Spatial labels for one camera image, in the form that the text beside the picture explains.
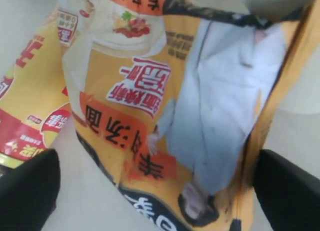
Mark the yellow Lays chips can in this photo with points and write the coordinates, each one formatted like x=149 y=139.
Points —
x=34 y=103

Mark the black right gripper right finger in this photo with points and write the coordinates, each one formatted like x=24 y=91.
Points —
x=288 y=195

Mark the orange noodle bag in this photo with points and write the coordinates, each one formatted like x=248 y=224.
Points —
x=173 y=101

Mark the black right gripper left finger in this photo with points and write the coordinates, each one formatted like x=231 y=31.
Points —
x=29 y=192

